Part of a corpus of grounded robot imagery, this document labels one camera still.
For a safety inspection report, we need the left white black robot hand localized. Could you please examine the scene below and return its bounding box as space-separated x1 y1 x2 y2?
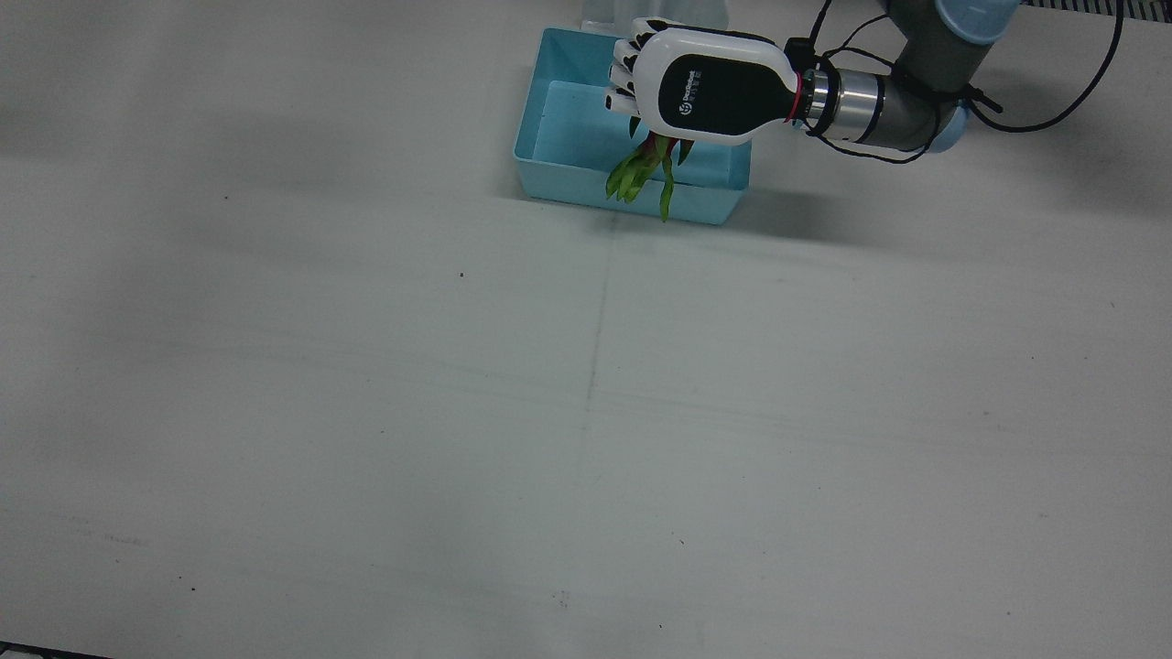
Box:
604 18 805 147

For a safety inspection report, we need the pink green dragon fruit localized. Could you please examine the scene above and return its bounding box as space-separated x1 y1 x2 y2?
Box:
604 114 697 223

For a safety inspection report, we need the light blue plastic bin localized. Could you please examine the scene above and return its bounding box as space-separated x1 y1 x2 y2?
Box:
513 27 754 227

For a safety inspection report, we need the dark striped edge strip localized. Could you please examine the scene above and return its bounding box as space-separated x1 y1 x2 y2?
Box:
1021 0 1172 21

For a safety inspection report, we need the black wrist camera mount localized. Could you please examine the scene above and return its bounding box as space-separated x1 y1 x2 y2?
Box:
784 37 830 129

